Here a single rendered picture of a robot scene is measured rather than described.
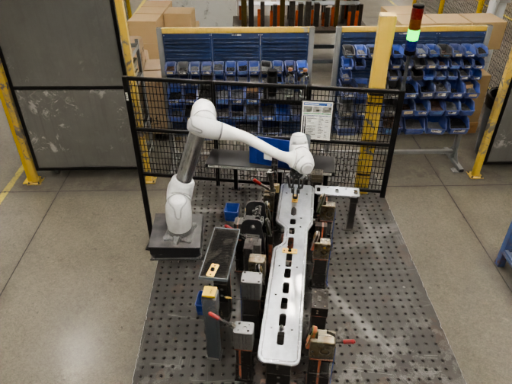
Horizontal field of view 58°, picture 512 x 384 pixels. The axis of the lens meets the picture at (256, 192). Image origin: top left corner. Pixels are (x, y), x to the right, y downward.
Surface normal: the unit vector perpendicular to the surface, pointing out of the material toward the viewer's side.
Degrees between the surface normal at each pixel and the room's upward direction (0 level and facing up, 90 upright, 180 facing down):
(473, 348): 0
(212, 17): 90
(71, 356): 0
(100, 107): 90
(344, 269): 0
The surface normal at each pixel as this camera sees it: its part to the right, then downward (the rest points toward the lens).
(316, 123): -0.13, 0.57
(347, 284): 0.00, -0.82
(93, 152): 0.05, 0.66
